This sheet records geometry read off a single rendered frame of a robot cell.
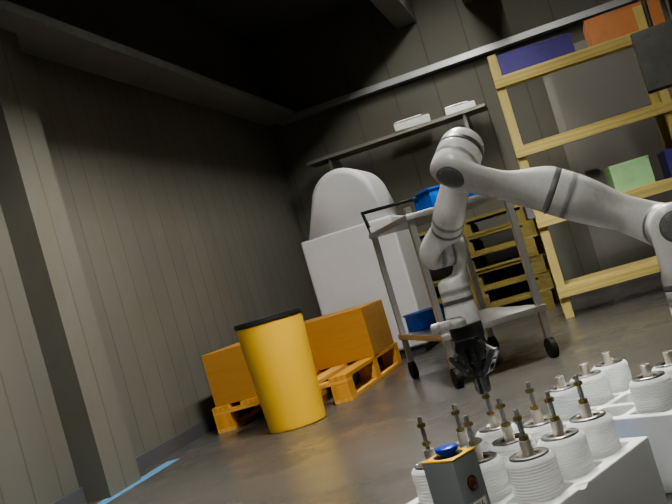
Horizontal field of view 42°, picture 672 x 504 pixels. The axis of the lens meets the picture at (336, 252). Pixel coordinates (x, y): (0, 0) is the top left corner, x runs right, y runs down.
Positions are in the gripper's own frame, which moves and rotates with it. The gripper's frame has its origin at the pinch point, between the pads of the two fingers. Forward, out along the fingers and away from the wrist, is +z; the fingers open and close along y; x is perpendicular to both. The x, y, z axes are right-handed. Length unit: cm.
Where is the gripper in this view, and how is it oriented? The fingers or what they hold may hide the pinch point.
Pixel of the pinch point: (482, 384)
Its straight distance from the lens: 203.8
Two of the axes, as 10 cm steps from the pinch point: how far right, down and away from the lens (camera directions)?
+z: 2.8, 9.6, -0.5
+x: -6.6, 1.6, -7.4
